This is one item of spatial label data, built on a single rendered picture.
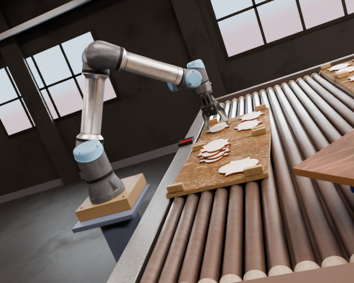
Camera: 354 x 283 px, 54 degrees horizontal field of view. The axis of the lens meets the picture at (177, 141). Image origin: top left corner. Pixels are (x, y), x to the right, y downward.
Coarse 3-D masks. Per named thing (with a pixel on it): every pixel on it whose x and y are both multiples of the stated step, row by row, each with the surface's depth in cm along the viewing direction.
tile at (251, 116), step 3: (258, 111) 176; (246, 114) 180; (249, 114) 178; (252, 114) 176; (255, 114) 174; (258, 114) 171; (261, 114) 170; (264, 114) 170; (240, 117) 178; (243, 117) 176; (246, 117) 174; (249, 117) 171; (252, 117) 169; (255, 117) 167; (258, 117) 168; (243, 120) 171; (246, 120) 170; (249, 120) 168
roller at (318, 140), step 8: (288, 88) 216; (288, 96) 198; (296, 104) 173; (296, 112) 166; (304, 112) 156; (304, 120) 146; (312, 128) 132; (312, 136) 126; (320, 136) 122; (320, 144) 116; (328, 144) 114; (344, 192) 85; (352, 200) 80; (352, 208) 79
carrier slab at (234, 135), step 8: (264, 112) 174; (232, 120) 182; (240, 120) 176; (264, 120) 160; (232, 128) 167; (200, 136) 174; (208, 136) 168; (216, 136) 163; (224, 136) 158; (232, 136) 154; (240, 136) 150; (248, 136) 147
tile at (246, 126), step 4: (256, 120) 162; (240, 124) 165; (244, 124) 163; (248, 124) 160; (252, 124) 158; (256, 124) 156; (236, 128) 162; (240, 128) 159; (244, 128) 156; (248, 128) 154
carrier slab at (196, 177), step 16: (240, 144) 139; (256, 144) 133; (192, 160) 142; (224, 160) 129; (192, 176) 125; (208, 176) 119; (224, 176) 114; (240, 176) 110; (256, 176) 106; (176, 192) 116; (192, 192) 114
